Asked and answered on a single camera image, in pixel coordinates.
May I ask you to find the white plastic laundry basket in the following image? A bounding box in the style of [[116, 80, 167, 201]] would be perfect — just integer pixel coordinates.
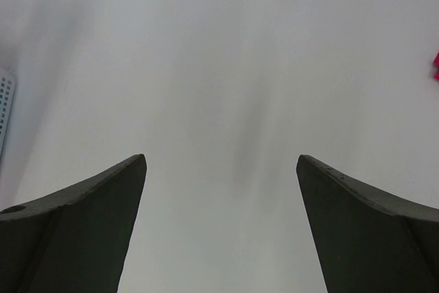
[[0, 68, 16, 154]]

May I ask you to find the folded magenta t shirt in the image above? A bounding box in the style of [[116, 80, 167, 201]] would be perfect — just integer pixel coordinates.
[[432, 53, 439, 81]]

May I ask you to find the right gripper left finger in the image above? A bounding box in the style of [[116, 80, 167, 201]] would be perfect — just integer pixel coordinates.
[[1, 154, 147, 292]]

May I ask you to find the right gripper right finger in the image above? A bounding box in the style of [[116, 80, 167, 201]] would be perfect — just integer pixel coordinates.
[[296, 155, 438, 292]]

